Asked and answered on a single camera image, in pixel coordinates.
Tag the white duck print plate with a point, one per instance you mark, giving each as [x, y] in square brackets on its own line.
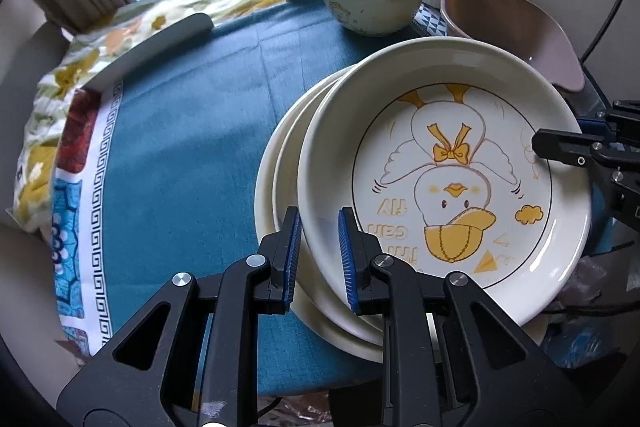
[486, 66]

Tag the pink brown oval dish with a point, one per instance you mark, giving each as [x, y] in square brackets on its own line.
[522, 29]

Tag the floral yellow green duvet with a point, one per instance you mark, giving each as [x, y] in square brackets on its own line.
[89, 53]

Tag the blue patterned tablecloth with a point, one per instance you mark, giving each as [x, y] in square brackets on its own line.
[157, 175]

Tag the yellow pattern white plate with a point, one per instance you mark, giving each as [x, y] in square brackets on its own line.
[280, 226]

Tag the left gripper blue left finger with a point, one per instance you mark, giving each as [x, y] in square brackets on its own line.
[188, 357]

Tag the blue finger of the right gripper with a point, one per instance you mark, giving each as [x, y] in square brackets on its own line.
[622, 116]
[570, 148]

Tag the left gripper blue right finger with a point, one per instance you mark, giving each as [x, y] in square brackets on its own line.
[451, 355]

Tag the plain white plate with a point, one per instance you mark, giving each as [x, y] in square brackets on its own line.
[320, 296]

